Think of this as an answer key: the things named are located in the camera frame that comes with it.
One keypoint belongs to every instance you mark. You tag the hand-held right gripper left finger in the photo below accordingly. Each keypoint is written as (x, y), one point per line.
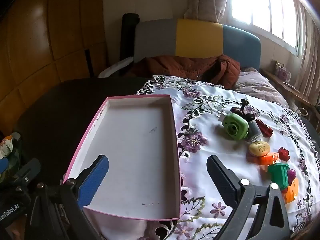
(95, 180)

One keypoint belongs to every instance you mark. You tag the brown quilted jacket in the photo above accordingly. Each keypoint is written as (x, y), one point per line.
(180, 67)

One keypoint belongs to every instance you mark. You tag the black rolled mat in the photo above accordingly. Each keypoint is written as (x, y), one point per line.
(128, 37)

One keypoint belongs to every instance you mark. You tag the crumpled snack bag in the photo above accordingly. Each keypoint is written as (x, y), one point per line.
(7, 147)

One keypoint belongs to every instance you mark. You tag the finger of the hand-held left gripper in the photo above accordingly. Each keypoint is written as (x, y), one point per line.
(30, 167)
(3, 165)

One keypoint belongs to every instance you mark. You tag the window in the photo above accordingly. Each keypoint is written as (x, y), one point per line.
(260, 5)

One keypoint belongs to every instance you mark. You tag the patterned small box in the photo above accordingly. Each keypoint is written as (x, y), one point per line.
(283, 72)

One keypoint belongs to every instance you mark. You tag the orange toy block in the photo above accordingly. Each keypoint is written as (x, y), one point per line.
(266, 159)

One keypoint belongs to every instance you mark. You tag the red toy block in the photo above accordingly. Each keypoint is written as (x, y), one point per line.
(283, 153)

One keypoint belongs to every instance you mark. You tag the green toy cup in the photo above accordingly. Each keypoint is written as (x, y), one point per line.
(278, 173)

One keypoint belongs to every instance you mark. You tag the grey yellow blue upholstered headboard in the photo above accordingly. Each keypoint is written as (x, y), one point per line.
(197, 37)

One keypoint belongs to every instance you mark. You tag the wooden wardrobe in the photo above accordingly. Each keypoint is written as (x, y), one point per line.
(45, 35)

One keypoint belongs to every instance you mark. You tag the red metallic tube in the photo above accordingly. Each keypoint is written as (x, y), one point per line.
(265, 128)

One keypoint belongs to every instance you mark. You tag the wooden side shelf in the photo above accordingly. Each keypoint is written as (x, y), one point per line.
(292, 92)

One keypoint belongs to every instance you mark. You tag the white floral embroidered tablecloth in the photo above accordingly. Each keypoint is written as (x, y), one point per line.
(225, 100)

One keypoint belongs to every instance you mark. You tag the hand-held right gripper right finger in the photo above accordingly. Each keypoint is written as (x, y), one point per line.
(221, 177)

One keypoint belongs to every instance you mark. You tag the grey cylinder with black cap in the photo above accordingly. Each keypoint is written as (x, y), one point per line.
(253, 128)

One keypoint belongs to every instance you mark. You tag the pale pink bedding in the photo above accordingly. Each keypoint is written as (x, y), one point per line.
(260, 87)

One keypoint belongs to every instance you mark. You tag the yellow oval stone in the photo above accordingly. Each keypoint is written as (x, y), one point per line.
(258, 148)

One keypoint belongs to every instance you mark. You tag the green and white thermometer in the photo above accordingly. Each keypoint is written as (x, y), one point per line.
(233, 126)

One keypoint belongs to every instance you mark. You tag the orange plastic piece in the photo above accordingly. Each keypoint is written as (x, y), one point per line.
(292, 192)

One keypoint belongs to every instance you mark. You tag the pink cardboard box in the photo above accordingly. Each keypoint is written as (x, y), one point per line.
(140, 142)

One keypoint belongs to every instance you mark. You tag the striped beige curtain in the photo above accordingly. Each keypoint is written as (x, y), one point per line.
(310, 55)

